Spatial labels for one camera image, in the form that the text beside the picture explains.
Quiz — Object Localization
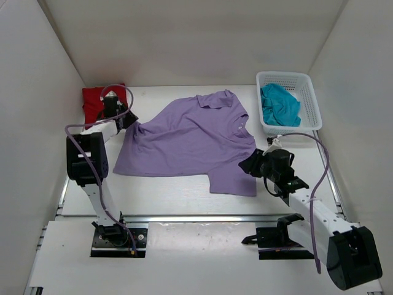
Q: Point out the purple cable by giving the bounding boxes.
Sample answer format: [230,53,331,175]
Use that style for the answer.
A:
[64,84,138,253]
[273,132,332,275]

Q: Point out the teal cloth in basket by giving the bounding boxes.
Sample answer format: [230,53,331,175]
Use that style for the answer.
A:
[260,84,301,127]

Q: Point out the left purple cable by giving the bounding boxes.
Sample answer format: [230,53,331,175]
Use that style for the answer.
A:
[64,84,138,253]

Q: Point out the white plastic basket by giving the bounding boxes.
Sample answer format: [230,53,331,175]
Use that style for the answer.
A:
[256,71,322,136]

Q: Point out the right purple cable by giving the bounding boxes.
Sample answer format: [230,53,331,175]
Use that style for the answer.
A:
[273,132,332,275]

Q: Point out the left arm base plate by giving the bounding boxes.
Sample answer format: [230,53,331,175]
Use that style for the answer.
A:
[90,222,148,258]

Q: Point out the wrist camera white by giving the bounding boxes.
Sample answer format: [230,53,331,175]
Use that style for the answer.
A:
[100,90,118,101]
[263,135,282,155]

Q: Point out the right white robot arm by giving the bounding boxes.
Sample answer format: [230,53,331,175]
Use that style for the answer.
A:
[239,149,383,291]

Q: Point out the lilac t shirt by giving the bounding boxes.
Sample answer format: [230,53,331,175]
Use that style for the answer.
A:
[113,90,257,197]

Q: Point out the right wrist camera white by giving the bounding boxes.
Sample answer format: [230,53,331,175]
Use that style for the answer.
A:
[263,135,282,155]

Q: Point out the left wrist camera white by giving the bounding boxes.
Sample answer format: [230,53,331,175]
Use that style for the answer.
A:
[100,90,118,101]

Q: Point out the red t shirt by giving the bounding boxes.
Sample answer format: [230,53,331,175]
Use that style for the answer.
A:
[82,83,128,124]

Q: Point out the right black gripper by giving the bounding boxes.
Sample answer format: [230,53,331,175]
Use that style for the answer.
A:
[239,149,279,183]

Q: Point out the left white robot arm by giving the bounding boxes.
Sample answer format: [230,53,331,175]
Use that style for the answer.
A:
[64,92,138,246]

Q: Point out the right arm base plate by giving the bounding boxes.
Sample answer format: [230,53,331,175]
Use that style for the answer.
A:
[241,227,314,261]

